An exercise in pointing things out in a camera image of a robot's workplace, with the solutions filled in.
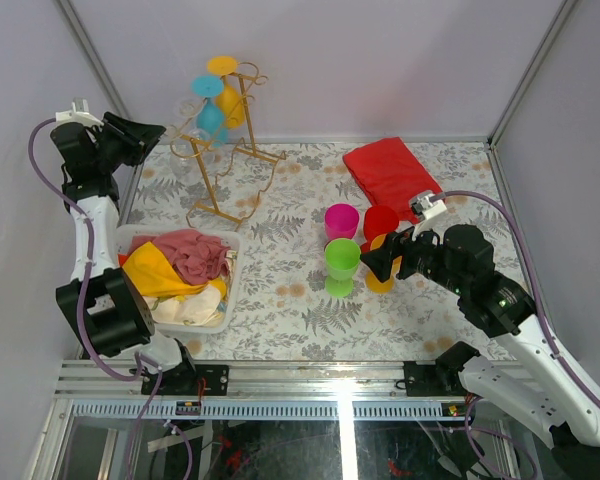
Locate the teal plastic wine glass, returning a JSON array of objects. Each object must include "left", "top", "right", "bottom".
[{"left": 191, "top": 75, "right": 228, "bottom": 147}]

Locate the clear wine glass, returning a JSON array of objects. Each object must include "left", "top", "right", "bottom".
[{"left": 165, "top": 97, "right": 209, "bottom": 184}]

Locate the cream cloth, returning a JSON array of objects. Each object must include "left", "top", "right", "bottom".
[{"left": 144, "top": 286, "right": 225, "bottom": 327}]

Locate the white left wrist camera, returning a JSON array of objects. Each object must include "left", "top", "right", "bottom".
[{"left": 55, "top": 97, "right": 104, "bottom": 127}]

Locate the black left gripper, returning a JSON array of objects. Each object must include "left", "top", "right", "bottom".
[{"left": 91, "top": 113, "right": 162, "bottom": 174}]

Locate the grey cable duct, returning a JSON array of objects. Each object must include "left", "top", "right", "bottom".
[{"left": 73, "top": 399, "right": 461, "bottom": 422}]

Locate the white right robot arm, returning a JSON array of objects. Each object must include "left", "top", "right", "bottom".
[{"left": 361, "top": 225, "right": 600, "bottom": 479}]

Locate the white plastic basket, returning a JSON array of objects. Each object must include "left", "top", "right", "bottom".
[{"left": 116, "top": 224, "right": 245, "bottom": 338}]

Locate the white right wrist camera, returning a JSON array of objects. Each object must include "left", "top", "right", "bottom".
[{"left": 409, "top": 191, "right": 447, "bottom": 238}]

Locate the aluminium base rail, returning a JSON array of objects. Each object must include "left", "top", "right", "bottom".
[{"left": 54, "top": 360, "right": 594, "bottom": 399}]

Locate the green plastic wine glass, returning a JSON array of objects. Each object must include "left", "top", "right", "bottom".
[{"left": 324, "top": 238, "right": 361, "bottom": 298}]

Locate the red folded cloth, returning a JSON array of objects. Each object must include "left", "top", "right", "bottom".
[{"left": 343, "top": 137, "right": 442, "bottom": 224}]

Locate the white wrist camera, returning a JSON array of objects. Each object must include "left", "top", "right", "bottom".
[
  {"left": 409, "top": 191, "right": 447, "bottom": 238},
  {"left": 55, "top": 97, "right": 104, "bottom": 127}
]

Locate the pink crumpled cloth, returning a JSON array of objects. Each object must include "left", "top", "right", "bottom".
[{"left": 128, "top": 229, "right": 230, "bottom": 285}]

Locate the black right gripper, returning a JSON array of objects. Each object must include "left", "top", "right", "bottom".
[{"left": 359, "top": 216, "right": 467, "bottom": 295}]

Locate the yellow cloth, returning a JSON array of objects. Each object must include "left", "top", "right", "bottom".
[{"left": 122, "top": 242, "right": 228, "bottom": 298}]

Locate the orange plastic wine glass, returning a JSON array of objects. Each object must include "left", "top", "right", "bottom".
[
  {"left": 207, "top": 56, "right": 245, "bottom": 129},
  {"left": 365, "top": 234, "right": 394, "bottom": 294}
]

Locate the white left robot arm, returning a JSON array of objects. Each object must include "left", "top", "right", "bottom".
[{"left": 50, "top": 107, "right": 199, "bottom": 395}]

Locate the magenta plastic wine glass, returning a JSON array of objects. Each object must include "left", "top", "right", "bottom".
[{"left": 324, "top": 203, "right": 360, "bottom": 241}]

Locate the red plastic wine glass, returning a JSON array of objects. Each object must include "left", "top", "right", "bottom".
[{"left": 360, "top": 205, "right": 400, "bottom": 253}]

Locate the gold wire wine glass rack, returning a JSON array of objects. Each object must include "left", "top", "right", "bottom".
[{"left": 186, "top": 57, "right": 287, "bottom": 227}]

